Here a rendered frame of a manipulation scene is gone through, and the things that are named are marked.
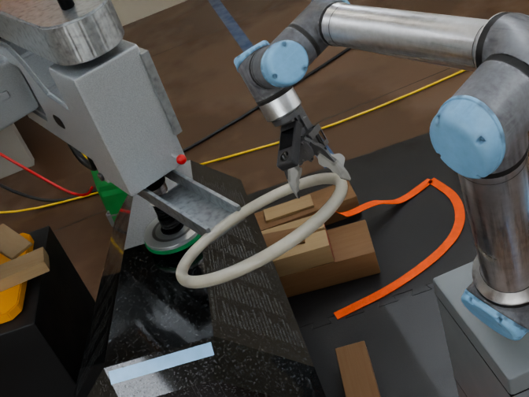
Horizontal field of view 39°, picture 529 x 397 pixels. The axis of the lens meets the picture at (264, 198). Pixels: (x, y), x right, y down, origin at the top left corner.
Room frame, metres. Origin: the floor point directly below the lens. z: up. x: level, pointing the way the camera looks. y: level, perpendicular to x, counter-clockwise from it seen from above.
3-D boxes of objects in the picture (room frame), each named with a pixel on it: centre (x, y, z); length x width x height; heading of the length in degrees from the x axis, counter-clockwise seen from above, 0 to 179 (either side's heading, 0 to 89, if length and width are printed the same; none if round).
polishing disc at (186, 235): (2.09, 0.33, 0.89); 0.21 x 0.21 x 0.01
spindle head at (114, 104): (2.16, 0.36, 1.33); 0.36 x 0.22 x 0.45; 26
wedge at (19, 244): (2.53, 1.01, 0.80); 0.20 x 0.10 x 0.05; 36
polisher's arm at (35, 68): (2.45, 0.49, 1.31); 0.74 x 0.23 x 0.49; 26
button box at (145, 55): (2.08, 0.19, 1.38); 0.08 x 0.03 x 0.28; 26
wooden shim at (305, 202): (3.01, -0.10, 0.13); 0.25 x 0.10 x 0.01; 87
